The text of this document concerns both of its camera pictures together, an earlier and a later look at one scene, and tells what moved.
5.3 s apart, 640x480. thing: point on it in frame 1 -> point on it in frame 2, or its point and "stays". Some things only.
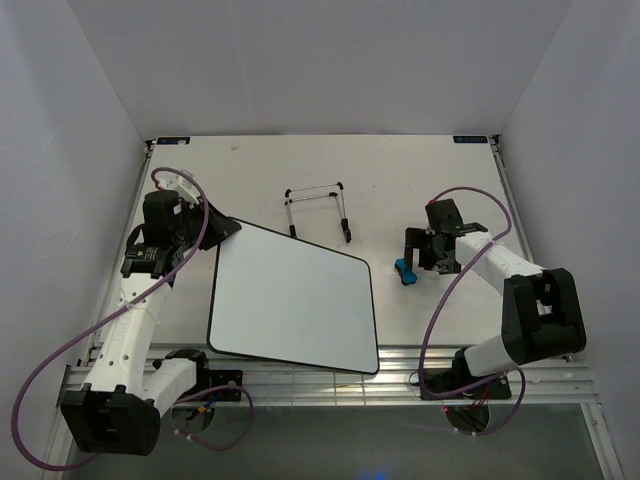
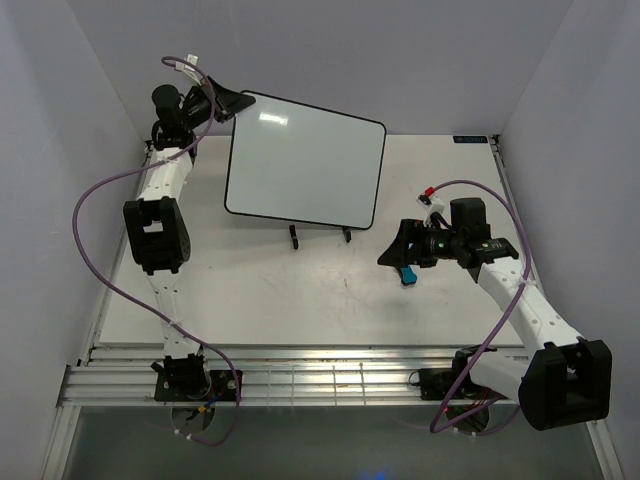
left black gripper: [219, 226] -> [227, 102]
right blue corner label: [470, 139] stays
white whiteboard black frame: [282, 298] -> [302, 163]
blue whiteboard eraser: [406, 276] stays
